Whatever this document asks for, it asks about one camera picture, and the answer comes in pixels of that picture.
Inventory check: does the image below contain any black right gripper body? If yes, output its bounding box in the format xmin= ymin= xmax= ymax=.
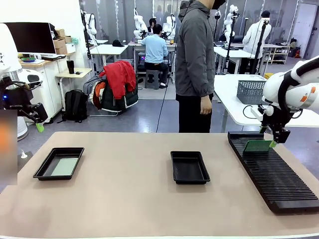
xmin=264 ymin=107 xmax=292 ymax=130

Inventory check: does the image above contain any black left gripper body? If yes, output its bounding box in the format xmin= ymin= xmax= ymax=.
xmin=0 ymin=76 xmax=34 ymax=111

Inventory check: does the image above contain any green perforated circuit board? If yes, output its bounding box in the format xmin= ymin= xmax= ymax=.
xmin=243 ymin=139 xmax=275 ymax=153
xmin=50 ymin=157 xmax=79 ymax=177

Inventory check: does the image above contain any person's right forearm grey sleeve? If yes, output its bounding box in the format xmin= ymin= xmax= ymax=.
xmin=196 ymin=69 xmax=215 ymax=98

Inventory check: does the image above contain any black ESD tray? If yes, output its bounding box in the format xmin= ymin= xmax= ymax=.
xmin=32 ymin=147 xmax=85 ymax=181
xmin=170 ymin=150 xmax=211 ymax=185

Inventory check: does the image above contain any person's right hand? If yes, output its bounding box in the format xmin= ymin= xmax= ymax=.
xmin=200 ymin=96 xmax=213 ymax=116

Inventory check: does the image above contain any white round appliance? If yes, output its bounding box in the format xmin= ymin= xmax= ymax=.
xmin=17 ymin=116 xmax=29 ymax=141

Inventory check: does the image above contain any white cabinet wooden top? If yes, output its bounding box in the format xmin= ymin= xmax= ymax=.
xmin=18 ymin=58 xmax=67 ymax=122

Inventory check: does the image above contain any grey plastic basket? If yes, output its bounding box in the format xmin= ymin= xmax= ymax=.
xmin=236 ymin=79 xmax=267 ymax=105

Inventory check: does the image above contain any black backpack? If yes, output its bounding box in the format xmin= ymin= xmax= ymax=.
xmin=57 ymin=89 xmax=88 ymax=124

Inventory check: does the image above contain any black slotted board rack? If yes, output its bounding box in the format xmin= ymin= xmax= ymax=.
xmin=227 ymin=130 xmax=319 ymax=214

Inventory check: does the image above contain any small wooden side table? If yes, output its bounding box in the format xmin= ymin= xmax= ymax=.
xmin=55 ymin=67 xmax=93 ymax=110

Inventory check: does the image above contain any black keyboard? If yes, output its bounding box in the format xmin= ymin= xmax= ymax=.
xmin=41 ymin=55 xmax=67 ymax=62

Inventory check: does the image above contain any grey backpack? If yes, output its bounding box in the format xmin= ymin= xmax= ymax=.
xmin=83 ymin=75 xmax=103 ymax=99

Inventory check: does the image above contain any large black monitor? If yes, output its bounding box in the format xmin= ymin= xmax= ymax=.
xmin=3 ymin=21 xmax=57 ymax=55

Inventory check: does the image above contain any white shelf unit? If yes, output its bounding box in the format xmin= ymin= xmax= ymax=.
xmin=270 ymin=44 xmax=291 ymax=65

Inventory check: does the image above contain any black tripod stand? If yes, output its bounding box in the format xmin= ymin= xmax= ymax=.
xmin=250 ymin=19 xmax=270 ymax=75
xmin=223 ymin=14 xmax=237 ymax=75

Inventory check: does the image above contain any dark puffer jacket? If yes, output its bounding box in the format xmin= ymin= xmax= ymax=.
xmin=101 ymin=82 xmax=139 ymax=113

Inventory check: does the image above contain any person in white coat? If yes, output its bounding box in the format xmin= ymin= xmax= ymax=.
xmin=239 ymin=10 xmax=272 ymax=75

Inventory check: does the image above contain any red jacket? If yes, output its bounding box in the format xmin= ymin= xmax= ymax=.
xmin=99 ymin=60 xmax=137 ymax=100

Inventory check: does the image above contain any pale door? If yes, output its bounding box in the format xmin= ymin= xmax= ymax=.
xmin=291 ymin=1 xmax=314 ymax=53

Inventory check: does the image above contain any person in grey jacket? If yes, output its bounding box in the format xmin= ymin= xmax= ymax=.
xmin=174 ymin=0 xmax=226 ymax=133

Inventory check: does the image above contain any grey stool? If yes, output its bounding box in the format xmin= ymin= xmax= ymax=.
xmin=144 ymin=69 xmax=161 ymax=90

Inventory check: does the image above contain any grey workstation desk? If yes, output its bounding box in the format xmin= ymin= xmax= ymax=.
xmin=127 ymin=41 xmax=176 ymax=75

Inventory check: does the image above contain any seated person light blue shirt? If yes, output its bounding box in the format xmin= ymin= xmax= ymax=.
xmin=141 ymin=24 xmax=169 ymax=89

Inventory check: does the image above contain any black-haired seated person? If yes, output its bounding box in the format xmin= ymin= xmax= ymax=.
xmin=147 ymin=17 xmax=157 ymax=33

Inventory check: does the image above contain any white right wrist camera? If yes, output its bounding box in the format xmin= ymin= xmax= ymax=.
xmin=250 ymin=106 xmax=266 ymax=122

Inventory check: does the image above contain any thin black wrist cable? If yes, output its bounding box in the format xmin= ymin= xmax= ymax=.
xmin=243 ymin=104 xmax=304 ymax=120

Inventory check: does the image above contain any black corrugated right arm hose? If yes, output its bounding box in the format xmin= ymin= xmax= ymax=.
xmin=277 ymin=63 xmax=319 ymax=112

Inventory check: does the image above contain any grey floor base plate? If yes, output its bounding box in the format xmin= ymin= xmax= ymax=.
xmin=17 ymin=151 xmax=33 ymax=172

